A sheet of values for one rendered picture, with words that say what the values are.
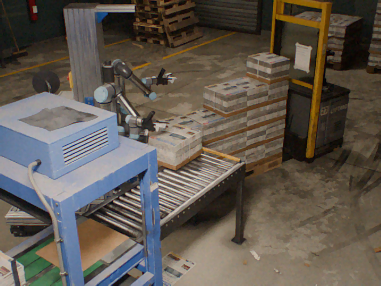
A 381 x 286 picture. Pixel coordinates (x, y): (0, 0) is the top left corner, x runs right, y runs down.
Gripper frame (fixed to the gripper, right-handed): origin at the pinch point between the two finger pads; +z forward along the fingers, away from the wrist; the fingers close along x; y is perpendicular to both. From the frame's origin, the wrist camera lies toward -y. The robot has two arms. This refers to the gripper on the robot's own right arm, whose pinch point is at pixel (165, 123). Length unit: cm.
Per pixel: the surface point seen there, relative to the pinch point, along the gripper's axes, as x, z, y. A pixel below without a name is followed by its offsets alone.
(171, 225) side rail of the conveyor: 47, 35, 56
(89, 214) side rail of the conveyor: 69, -20, 54
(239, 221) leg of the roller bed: -53, 50, 94
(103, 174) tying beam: 132, 40, -14
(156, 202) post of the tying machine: 93, 48, 16
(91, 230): 83, -7, 55
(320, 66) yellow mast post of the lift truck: -211, 69, -26
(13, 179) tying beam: 155, 4, -10
